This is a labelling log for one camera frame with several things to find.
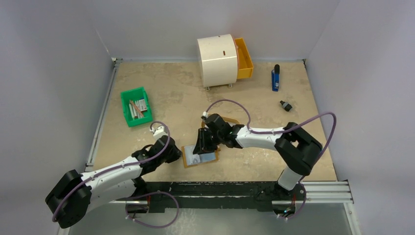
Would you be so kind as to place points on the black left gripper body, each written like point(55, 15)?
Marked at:
point(172, 156)

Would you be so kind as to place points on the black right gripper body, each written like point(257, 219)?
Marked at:
point(205, 136)

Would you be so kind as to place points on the white patterned credit card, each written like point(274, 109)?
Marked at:
point(200, 159)

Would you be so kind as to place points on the yellow leather card holder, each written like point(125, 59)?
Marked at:
point(188, 150)

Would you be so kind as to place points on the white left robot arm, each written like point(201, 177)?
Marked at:
point(76, 194)

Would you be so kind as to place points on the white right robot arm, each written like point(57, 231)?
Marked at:
point(299, 150)

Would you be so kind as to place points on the card pack in bin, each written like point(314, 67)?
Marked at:
point(142, 105)

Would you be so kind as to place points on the tan oval tray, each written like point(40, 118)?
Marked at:
point(231, 121)

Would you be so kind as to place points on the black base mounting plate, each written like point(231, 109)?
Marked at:
point(263, 196)

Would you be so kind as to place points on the pens in green bin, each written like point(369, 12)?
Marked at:
point(137, 113)

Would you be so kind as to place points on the green plastic bin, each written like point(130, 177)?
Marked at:
point(135, 94)

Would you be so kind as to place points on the small black knob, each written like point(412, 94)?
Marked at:
point(286, 106)

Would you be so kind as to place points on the yellow open drawer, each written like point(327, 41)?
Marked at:
point(245, 65)

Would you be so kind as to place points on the cream round drawer cabinet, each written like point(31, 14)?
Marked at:
point(218, 60)

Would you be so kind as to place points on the blue black marker tool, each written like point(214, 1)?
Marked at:
point(275, 78)

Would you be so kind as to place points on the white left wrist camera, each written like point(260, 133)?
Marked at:
point(158, 132)

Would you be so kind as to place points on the aluminium frame rail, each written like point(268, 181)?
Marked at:
point(178, 99)

